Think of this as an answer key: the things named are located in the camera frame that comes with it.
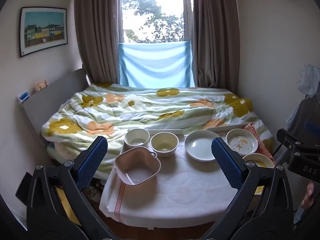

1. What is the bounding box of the floral blanket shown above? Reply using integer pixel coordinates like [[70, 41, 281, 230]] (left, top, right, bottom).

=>
[[41, 83, 274, 178]]

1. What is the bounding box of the white cup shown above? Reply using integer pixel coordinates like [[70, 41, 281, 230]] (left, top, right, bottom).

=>
[[124, 128, 150, 153]]

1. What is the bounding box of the cartoon print plate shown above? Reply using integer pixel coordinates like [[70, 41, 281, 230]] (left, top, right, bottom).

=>
[[226, 129, 258, 156]]

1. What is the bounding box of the small blue box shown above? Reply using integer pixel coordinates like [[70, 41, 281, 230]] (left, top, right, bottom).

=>
[[17, 90, 30, 104]]

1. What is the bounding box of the pink square bowl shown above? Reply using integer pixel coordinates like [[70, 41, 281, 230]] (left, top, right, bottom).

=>
[[114, 146, 161, 186]]

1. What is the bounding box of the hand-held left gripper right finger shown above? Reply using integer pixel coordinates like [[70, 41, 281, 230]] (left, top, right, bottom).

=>
[[210, 137, 295, 234]]

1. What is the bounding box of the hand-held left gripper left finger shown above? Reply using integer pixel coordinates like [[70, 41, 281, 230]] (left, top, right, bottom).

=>
[[26, 135, 118, 234]]

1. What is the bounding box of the brown curtain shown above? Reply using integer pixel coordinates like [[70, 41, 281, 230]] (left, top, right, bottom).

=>
[[74, 0, 123, 85], [191, 0, 240, 97]]

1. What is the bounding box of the light blue cloth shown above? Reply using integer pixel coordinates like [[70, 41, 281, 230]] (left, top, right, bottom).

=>
[[118, 41, 195, 88]]

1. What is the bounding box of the cream round bowl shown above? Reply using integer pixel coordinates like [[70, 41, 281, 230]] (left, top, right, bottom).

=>
[[150, 132, 179, 157]]

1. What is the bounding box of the framed picture of houses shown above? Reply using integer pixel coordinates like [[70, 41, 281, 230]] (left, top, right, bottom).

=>
[[19, 7, 68, 58]]

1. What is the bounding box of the small beige figurine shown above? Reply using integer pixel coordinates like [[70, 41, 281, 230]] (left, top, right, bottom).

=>
[[34, 79, 48, 91]]

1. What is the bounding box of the grey hanging garment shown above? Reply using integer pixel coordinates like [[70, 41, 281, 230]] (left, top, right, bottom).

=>
[[286, 96, 320, 145]]

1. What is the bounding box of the white cloth with orange stripe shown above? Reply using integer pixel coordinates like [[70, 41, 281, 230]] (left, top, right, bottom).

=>
[[99, 135, 250, 224]]

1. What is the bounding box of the window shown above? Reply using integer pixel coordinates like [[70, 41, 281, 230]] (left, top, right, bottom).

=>
[[121, 0, 194, 44]]

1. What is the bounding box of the person's right hand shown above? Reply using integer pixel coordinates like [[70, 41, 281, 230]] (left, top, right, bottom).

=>
[[301, 181, 315, 209]]

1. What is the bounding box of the plain white plate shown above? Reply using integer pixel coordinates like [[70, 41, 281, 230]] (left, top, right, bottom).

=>
[[184, 130, 222, 162]]

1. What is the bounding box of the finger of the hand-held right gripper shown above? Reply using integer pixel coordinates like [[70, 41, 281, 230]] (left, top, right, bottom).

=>
[[276, 129, 310, 155], [304, 121, 320, 137]]

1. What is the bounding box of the yellow rimmed plate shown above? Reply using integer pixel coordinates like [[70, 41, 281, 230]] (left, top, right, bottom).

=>
[[242, 153, 275, 169]]

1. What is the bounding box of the pale blue plastic bag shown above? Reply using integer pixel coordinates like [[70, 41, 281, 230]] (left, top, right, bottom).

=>
[[297, 64, 320, 97]]

